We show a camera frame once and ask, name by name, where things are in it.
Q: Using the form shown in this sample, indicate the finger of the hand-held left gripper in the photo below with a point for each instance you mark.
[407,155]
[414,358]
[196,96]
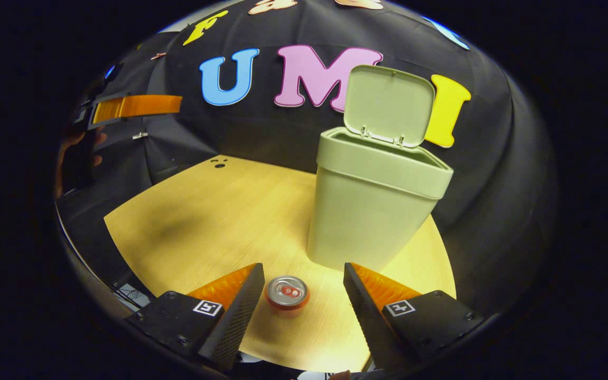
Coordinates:
[135,105]

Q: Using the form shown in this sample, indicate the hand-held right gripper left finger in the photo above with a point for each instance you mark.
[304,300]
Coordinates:
[238,316]

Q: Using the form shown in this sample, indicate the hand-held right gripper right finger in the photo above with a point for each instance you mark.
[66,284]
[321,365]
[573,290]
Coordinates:
[370,322]

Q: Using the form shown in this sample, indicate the red pop can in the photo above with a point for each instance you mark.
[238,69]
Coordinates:
[287,295]

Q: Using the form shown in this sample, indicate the green desktop garbage bin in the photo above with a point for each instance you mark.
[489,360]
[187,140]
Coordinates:
[367,211]

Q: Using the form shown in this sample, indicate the silver cloth clip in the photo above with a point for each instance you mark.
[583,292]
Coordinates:
[140,135]

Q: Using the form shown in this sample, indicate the pink cloth clip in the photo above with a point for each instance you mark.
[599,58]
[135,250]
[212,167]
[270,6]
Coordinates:
[159,55]

